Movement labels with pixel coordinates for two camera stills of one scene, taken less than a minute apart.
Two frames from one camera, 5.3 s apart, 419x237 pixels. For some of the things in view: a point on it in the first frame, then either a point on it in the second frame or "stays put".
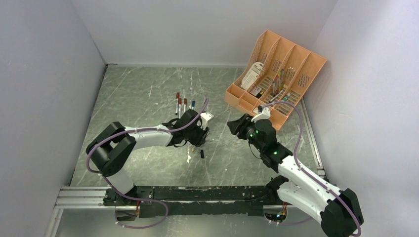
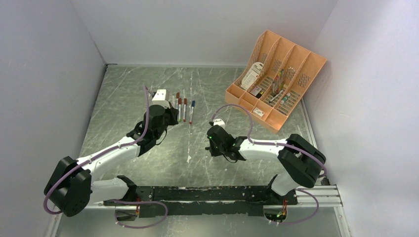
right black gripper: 234,126 → 213,152
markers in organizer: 277,86 stays put
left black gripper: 201,138 → 173,113
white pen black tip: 177,96 stays put
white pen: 180,103 stays put
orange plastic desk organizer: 276,78 stays put
